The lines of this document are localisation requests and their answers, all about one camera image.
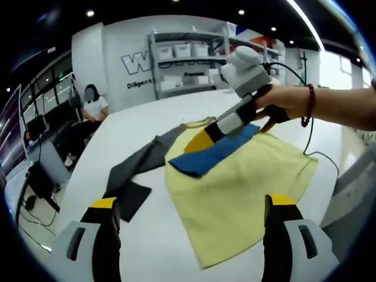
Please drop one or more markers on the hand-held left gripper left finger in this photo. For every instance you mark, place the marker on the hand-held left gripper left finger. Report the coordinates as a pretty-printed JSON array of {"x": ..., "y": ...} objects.
[{"x": 97, "y": 249}]

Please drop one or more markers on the yellow blue grey garment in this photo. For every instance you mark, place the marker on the yellow blue grey garment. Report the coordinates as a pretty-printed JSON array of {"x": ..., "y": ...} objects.
[{"x": 235, "y": 188}]

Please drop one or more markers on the person's right hand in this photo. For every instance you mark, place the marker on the person's right hand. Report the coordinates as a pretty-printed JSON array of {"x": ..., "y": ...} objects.
[{"x": 285, "y": 102}]

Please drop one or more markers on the black tripod stand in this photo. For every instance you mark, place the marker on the black tripod stand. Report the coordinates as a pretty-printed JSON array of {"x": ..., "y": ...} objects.
[{"x": 302, "y": 67}]

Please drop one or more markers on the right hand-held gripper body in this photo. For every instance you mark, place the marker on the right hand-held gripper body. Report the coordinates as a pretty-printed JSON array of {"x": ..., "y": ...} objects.
[{"x": 249, "y": 73}]

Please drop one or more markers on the grey metal shelf rack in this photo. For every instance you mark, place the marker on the grey metal shelf rack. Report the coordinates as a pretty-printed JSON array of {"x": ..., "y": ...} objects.
[{"x": 188, "y": 58}]

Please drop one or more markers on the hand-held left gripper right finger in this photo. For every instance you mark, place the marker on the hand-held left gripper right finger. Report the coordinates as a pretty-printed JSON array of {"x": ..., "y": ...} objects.
[{"x": 288, "y": 249}]

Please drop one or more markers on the shelf with white bins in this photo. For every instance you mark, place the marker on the shelf with white bins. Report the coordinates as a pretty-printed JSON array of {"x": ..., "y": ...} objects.
[{"x": 182, "y": 50}]

